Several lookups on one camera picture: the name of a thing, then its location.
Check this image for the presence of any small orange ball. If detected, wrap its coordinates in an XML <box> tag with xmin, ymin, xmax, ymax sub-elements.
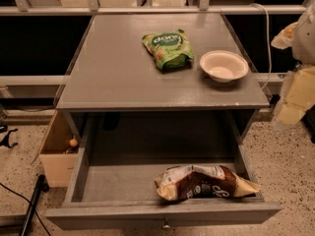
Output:
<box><xmin>69</xmin><ymin>139</ymin><xmax>78</xmax><ymax>148</ymax></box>

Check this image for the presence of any white bowl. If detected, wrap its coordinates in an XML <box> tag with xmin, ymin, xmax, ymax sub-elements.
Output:
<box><xmin>200</xmin><ymin>50</ymin><xmax>249</xmax><ymax>83</ymax></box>

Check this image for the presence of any cardboard box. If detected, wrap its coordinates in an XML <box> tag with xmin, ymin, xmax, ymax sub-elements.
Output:
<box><xmin>37</xmin><ymin>111</ymin><xmax>81</xmax><ymax>188</ymax></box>

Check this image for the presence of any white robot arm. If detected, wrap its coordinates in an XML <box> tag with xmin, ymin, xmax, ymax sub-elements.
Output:
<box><xmin>271</xmin><ymin>1</ymin><xmax>315</xmax><ymax>129</ymax></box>

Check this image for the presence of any metal railing frame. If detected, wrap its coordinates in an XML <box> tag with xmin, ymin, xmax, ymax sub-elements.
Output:
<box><xmin>0</xmin><ymin>0</ymin><xmax>315</xmax><ymax>17</ymax></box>

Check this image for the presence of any brown chip bag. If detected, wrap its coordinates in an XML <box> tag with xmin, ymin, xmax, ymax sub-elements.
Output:
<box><xmin>155</xmin><ymin>165</ymin><xmax>260</xmax><ymax>201</ymax></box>

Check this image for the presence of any black pole on floor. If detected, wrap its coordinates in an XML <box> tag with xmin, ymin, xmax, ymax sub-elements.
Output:
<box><xmin>19</xmin><ymin>175</ymin><xmax>48</xmax><ymax>236</ymax></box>

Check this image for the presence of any grey open drawer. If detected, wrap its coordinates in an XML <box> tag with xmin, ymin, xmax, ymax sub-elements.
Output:
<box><xmin>46</xmin><ymin>141</ymin><xmax>281</xmax><ymax>230</ymax></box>

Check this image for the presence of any black floor cable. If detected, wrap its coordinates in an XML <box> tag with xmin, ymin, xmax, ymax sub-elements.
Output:
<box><xmin>0</xmin><ymin>182</ymin><xmax>52</xmax><ymax>236</ymax></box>

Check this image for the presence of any black clamp tool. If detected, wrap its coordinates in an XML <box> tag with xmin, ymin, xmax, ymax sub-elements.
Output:
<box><xmin>0</xmin><ymin>125</ymin><xmax>18</xmax><ymax>148</ymax></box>

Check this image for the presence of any white cable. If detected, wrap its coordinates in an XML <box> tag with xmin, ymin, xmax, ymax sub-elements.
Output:
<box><xmin>249</xmin><ymin>2</ymin><xmax>274</xmax><ymax>91</ymax></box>

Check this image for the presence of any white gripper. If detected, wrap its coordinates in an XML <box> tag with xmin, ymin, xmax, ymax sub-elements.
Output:
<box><xmin>271</xmin><ymin>22</ymin><xmax>315</xmax><ymax>129</ymax></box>

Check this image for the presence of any green chip bag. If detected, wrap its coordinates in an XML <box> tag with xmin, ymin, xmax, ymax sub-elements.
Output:
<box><xmin>142</xmin><ymin>29</ymin><xmax>194</xmax><ymax>71</ymax></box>

